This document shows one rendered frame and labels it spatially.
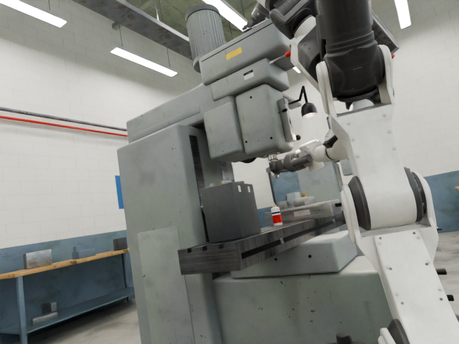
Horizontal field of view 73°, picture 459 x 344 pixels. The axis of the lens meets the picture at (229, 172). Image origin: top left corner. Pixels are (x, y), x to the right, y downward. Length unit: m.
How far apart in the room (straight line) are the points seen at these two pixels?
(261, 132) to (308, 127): 7.03
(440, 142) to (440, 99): 0.92
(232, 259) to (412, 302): 0.45
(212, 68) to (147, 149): 0.54
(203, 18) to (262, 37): 0.45
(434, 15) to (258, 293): 7.83
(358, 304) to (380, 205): 0.57
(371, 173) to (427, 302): 0.30
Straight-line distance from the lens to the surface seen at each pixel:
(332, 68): 0.88
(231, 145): 1.52
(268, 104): 1.48
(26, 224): 5.28
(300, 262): 1.34
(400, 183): 0.85
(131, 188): 1.83
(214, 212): 1.06
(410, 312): 0.82
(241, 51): 1.59
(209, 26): 1.86
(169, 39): 4.70
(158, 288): 1.74
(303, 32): 1.22
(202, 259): 1.00
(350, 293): 1.32
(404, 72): 8.28
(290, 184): 8.47
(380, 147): 0.87
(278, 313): 1.45
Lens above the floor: 1.03
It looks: 9 degrees up
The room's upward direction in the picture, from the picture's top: 10 degrees counter-clockwise
